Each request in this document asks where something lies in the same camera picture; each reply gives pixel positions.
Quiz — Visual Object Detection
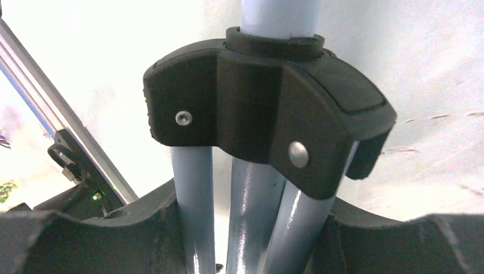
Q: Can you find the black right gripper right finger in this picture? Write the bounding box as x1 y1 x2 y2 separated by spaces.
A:
308 199 483 273

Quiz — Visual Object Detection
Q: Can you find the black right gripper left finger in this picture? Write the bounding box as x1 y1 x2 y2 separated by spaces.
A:
1 181 186 273

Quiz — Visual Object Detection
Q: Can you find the light blue music stand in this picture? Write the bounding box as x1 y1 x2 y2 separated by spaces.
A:
143 1 397 273

